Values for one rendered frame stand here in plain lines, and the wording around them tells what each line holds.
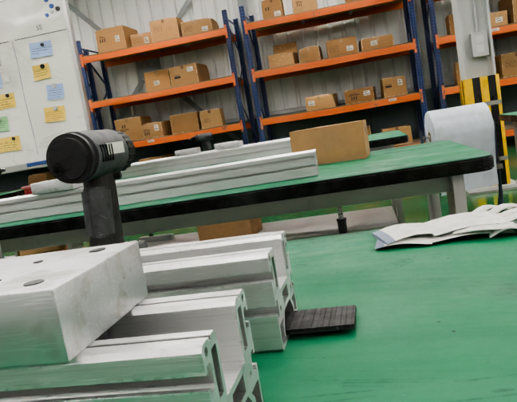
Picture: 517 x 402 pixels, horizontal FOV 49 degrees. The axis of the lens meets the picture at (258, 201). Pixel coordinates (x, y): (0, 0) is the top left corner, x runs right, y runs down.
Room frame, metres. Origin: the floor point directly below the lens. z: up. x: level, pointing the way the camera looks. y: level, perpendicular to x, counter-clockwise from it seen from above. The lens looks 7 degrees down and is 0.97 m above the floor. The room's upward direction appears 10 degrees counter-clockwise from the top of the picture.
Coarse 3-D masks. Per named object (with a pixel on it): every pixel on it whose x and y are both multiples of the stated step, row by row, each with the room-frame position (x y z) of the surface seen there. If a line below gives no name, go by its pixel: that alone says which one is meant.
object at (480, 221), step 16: (480, 208) 0.81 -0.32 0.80; (496, 208) 0.78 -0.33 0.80; (400, 224) 0.82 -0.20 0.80; (416, 224) 0.80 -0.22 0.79; (432, 224) 0.78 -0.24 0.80; (448, 224) 0.76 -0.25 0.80; (464, 224) 0.74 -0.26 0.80; (480, 224) 0.73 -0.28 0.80; (496, 224) 0.72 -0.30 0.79; (512, 224) 0.71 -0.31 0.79; (384, 240) 0.76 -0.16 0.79; (400, 240) 0.75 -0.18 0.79; (416, 240) 0.74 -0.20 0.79; (432, 240) 0.73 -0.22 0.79
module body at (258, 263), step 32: (160, 256) 0.56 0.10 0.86; (192, 256) 0.55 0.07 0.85; (224, 256) 0.48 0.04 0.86; (256, 256) 0.46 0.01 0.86; (288, 256) 0.55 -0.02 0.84; (160, 288) 0.49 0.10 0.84; (192, 288) 0.49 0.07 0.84; (224, 288) 0.47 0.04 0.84; (256, 288) 0.46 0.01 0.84; (288, 288) 0.53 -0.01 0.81; (256, 320) 0.46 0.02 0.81; (256, 352) 0.47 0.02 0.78
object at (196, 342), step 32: (128, 320) 0.36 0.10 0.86; (160, 320) 0.36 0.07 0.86; (192, 320) 0.35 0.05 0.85; (224, 320) 0.35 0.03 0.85; (96, 352) 0.29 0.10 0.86; (128, 352) 0.29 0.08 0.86; (160, 352) 0.28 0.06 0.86; (192, 352) 0.28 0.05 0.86; (224, 352) 0.35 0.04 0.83; (0, 384) 0.30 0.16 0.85; (32, 384) 0.29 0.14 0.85; (64, 384) 0.29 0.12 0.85; (96, 384) 0.30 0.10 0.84; (128, 384) 0.30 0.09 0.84; (160, 384) 0.29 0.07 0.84; (192, 384) 0.29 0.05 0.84; (224, 384) 0.30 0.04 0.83; (256, 384) 0.37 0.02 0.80
